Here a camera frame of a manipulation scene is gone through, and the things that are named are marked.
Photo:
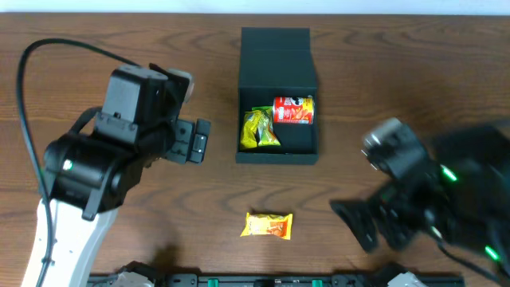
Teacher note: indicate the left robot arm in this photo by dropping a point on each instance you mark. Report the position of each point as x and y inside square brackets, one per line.
[89, 170]

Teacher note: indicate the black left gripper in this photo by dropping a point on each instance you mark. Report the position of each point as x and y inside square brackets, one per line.
[185, 140]

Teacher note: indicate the red Pringles can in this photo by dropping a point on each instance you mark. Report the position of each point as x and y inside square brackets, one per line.
[293, 110]

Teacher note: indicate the orange cracker packet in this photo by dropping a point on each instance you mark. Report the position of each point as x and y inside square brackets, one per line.
[268, 224]

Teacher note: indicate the yellow snack packet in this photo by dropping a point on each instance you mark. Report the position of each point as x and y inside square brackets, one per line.
[249, 131]

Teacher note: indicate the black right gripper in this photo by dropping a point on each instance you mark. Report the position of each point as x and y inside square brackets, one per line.
[386, 218]

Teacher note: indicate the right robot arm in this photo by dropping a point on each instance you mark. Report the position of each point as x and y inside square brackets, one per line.
[454, 188]

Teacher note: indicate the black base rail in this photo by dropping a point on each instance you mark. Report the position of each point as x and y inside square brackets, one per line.
[139, 274]

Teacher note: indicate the green snack packet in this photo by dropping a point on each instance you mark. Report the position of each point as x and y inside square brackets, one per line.
[266, 136]

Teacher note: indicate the dark green open box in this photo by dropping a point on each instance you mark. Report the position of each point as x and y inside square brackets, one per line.
[277, 72]

